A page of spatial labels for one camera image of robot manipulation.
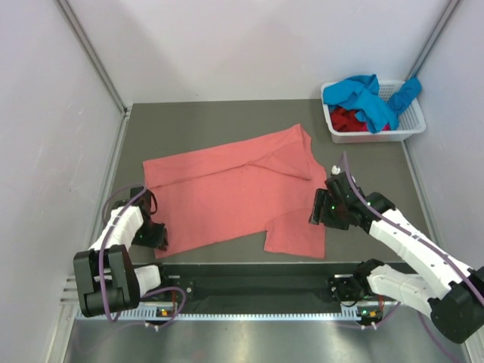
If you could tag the slotted cable duct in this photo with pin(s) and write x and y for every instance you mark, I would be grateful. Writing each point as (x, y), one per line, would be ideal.
(159, 314)

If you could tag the blue t shirt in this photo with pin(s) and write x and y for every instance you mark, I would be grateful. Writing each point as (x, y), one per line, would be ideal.
(362, 93)

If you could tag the left aluminium corner post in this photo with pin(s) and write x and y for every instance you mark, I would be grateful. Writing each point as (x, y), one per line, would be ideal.
(82, 37)

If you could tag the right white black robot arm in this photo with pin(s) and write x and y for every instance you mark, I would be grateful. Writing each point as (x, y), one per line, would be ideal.
(446, 290)

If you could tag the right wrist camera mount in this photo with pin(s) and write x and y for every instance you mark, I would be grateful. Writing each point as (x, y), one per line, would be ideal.
(337, 170)

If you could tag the right aluminium corner post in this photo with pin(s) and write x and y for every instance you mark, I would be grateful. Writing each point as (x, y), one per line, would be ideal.
(444, 19)

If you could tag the pink t shirt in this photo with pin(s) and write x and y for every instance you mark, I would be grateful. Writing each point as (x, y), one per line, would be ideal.
(264, 184)

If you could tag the aluminium frame rail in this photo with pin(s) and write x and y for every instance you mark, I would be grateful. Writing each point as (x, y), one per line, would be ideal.
(70, 293)

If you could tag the white plastic basket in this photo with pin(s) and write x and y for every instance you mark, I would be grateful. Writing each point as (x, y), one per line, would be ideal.
(411, 122)

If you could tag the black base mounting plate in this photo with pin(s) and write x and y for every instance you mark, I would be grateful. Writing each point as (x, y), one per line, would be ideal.
(265, 287)

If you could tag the red t shirt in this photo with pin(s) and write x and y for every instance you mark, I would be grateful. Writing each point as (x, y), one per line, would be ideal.
(344, 120)

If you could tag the aluminium corner post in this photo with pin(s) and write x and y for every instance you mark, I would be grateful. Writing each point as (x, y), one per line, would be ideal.
(82, 37)
(444, 19)

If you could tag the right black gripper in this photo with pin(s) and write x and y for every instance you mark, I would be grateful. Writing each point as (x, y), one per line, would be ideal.
(323, 197)

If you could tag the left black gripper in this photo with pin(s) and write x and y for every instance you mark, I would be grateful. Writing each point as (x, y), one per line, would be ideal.
(157, 241)

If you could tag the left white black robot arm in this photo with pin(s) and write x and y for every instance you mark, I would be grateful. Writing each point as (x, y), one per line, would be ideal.
(106, 279)

